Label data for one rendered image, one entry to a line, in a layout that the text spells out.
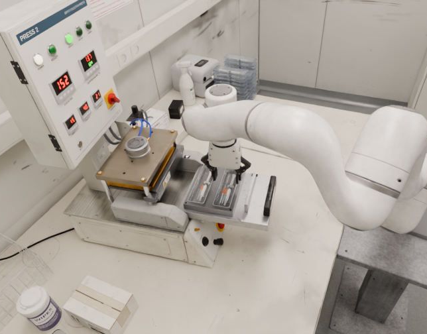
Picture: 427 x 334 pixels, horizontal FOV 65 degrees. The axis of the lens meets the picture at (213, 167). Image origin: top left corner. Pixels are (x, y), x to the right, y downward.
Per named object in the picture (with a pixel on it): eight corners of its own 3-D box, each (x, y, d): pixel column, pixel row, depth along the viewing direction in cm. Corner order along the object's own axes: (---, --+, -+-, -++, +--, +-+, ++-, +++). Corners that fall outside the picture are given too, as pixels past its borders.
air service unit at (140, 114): (127, 150, 135) (117, 119, 125) (142, 128, 146) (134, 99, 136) (139, 151, 134) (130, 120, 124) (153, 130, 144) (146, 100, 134)
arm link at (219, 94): (213, 143, 92) (243, 134, 94) (208, 102, 83) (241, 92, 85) (201, 128, 98) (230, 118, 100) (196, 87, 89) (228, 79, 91)
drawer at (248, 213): (180, 217, 112) (176, 202, 107) (199, 173, 127) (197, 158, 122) (267, 232, 105) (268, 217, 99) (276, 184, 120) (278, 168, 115)
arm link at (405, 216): (428, 179, 103) (446, 176, 81) (402, 232, 105) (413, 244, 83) (388, 164, 108) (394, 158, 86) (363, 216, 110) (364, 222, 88)
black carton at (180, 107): (170, 118, 182) (168, 108, 177) (174, 110, 188) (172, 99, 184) (180, 119, 181) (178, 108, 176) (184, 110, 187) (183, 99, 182)
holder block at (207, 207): (183, 209, 110) (183, 203, 108) (201, 168, 124) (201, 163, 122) (233, 217, 106) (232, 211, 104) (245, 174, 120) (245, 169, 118)
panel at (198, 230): (213, 263, 118) (186, 230, 109) (233, 201, 139) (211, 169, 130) (218, 263, 117) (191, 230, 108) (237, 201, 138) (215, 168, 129)
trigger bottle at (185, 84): (181, 107, 190) (174, 65, 174) (182, 99, 196) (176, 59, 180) (196, 106, 190) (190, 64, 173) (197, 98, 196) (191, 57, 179)
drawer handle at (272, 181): (262, 215, 105) (263, 207, 102) (270, 182, 115) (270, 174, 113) (269, 217, 104) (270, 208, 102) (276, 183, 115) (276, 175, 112)
